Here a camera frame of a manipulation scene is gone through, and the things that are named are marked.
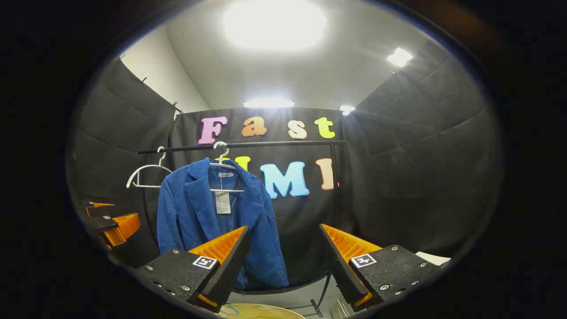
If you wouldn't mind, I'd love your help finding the black backdrop cloth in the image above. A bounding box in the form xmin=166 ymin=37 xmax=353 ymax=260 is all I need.
xmin=71 ymin=40 xmax=501 ymax=288

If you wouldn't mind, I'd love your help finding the cream round laundry hamper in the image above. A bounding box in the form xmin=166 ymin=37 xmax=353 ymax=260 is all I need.
xmin=217 ymin=303 xmax=306 ymax=319

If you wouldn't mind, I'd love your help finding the black metal clothes rack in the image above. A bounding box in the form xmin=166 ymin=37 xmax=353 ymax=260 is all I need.
xmin=137 ymin=140 xmax=347 ymax=317

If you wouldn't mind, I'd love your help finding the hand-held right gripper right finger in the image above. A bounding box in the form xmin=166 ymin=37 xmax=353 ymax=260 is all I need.
xmin=319 ymin=224 xmax=443 ymax=313

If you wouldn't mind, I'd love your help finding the white flat panel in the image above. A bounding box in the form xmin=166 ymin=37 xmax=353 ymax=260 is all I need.
xmin=416 ymin=251 xmax=451 ymax=266

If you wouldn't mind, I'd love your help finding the white plastic clothes hanger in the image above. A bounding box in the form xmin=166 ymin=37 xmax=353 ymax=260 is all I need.
xmin=126 ymin=146 xmax=173 ymax=190
xmin=208 ymin=141 xmax=245 ymax=193

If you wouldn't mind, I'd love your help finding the grey ribbed panel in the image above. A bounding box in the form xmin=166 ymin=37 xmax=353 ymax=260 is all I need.
xmin=330 ymin=299 xmax=355 ymax=319

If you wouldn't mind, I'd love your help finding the blue corduroy jacket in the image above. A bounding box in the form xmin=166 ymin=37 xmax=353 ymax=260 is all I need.
xmin=156 ymin=157 xmax=289 ymax=291

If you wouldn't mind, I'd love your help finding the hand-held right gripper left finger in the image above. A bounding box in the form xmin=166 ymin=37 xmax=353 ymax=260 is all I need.
xmin=135 ymin=225 xmax=252 ymax=313

